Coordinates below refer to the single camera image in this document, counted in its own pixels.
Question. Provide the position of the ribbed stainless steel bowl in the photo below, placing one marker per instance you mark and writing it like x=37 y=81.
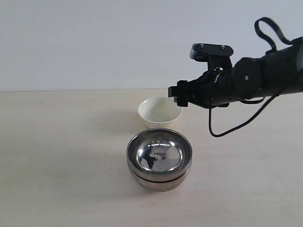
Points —
x=159 y=155

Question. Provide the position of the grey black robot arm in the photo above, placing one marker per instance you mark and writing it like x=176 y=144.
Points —
x=277 y=72

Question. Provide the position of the cream ceramic bowl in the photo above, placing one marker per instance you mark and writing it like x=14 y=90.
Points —
x=159 y=112

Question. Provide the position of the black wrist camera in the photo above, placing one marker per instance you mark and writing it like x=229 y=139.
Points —
x=215 y=55

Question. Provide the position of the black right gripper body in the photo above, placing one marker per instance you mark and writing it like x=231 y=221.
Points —
x=199 y=91

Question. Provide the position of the smooth stainless steel bowl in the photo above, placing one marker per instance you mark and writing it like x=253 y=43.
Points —
x=163 y=186

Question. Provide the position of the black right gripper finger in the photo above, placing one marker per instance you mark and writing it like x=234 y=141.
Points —
x=181 y=101
x=179 y=90

